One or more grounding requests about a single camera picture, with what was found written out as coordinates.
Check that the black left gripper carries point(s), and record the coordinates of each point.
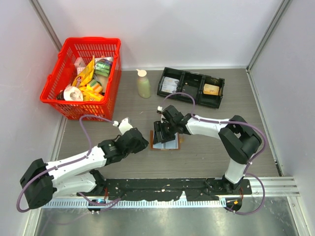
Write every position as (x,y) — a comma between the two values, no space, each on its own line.
(142,144)

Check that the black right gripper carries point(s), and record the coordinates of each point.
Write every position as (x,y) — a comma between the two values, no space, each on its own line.
(159,128)

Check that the brown leather card holder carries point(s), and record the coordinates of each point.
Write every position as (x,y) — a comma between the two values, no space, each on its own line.
(171,145)

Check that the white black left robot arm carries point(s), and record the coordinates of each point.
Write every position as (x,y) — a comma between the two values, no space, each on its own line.
(77,174)

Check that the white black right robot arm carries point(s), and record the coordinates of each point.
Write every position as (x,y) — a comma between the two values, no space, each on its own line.
(239,138)

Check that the white card stack in tray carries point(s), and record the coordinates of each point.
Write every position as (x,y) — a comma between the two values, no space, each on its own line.
(169,85)

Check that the gold card stack in tray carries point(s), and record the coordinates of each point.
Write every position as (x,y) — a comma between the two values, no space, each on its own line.
(209,89)

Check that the green liquid squeeze bottle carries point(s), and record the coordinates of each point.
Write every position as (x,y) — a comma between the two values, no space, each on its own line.
(143,84)

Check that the black three-compartment tray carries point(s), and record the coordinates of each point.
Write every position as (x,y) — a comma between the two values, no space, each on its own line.
(195,80)

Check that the yellow boxed snack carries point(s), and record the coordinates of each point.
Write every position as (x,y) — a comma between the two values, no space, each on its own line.
(90,94)

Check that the red plastic shopping basket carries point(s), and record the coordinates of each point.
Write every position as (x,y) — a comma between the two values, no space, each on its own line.
(74,56)

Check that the white tape roll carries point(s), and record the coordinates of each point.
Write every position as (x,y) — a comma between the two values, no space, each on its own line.
(71,93)

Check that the yellow snack bag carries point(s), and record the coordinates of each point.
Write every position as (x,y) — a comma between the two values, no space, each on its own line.
(85,76)

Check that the green sponge pack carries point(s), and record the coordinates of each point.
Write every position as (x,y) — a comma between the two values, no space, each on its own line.
(102,68)

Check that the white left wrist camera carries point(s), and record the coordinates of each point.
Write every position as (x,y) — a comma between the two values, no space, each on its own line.
(123,126)

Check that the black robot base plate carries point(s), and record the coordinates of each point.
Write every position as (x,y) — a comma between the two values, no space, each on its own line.
(168,189)

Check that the aluminium front rail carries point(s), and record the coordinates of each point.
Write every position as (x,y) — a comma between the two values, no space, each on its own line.
(261,188)

